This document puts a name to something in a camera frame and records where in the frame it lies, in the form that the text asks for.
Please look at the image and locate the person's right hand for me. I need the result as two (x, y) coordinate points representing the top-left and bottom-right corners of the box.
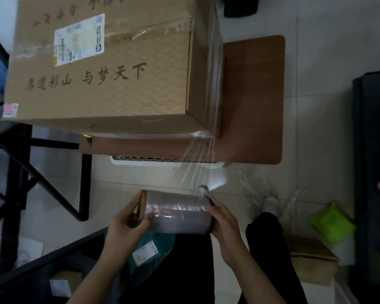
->
(206, 196), (247, 268)

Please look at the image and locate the person's left hand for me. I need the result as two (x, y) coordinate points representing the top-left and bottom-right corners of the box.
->
(103, 190), (154, 257)

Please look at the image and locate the clear stretch wrap roll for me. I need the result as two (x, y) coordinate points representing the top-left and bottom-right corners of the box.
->
(137, 185), (213, 235)

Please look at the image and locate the person's right forearm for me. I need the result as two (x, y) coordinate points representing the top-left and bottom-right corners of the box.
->
(225, 247), (287, 304)

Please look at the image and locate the person's left forearm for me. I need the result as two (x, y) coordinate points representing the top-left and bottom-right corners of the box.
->
(66, 247), (129, 304)

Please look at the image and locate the teal parcel bag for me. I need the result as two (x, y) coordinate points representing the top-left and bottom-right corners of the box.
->
(104, 227), (177, 274)

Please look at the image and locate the person's right white shoe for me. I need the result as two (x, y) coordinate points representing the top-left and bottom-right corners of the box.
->
(262, 196), (281, 217)

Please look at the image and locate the person's left leg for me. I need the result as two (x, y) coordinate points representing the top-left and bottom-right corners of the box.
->
(120, 232), (216, 304)

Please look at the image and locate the person's leg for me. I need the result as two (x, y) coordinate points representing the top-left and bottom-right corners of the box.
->
(238, 213), (308, 304)
(120, 232), (216, 304)

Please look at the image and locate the white plastic basket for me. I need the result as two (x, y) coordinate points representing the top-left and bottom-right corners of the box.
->
(110, 155), (226, 170)

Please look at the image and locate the person's right leg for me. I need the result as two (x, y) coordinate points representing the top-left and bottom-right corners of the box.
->
(238, 213), (308, 304)

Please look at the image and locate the small brown cardboard box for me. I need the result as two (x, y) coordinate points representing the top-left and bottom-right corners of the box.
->
(285, 235), (339, 287)

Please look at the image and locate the brown wooden table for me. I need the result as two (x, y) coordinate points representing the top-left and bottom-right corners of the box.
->
(79, 35), (285, 165)

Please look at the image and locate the green plastic bag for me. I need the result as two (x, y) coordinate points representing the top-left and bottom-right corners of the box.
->
(309, 203), (357, 246)

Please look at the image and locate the white paper sheet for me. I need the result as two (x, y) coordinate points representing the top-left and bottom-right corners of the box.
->
(15, 237), (44, 268)

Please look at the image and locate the large brown cardboard box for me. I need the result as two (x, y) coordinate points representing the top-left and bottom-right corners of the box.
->
(1, 0), (225, 139)

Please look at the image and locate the white shipping label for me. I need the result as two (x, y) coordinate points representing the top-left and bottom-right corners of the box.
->
(53, 13), (106, 67)

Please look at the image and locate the black object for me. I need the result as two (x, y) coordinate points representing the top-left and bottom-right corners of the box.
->
(223, 0), (259, 18)

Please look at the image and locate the black shelf rail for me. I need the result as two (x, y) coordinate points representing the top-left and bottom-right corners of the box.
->
(0, 227), (108, 304)

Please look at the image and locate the black metal frame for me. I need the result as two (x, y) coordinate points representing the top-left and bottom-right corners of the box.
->
(0, 25), (93, 276)

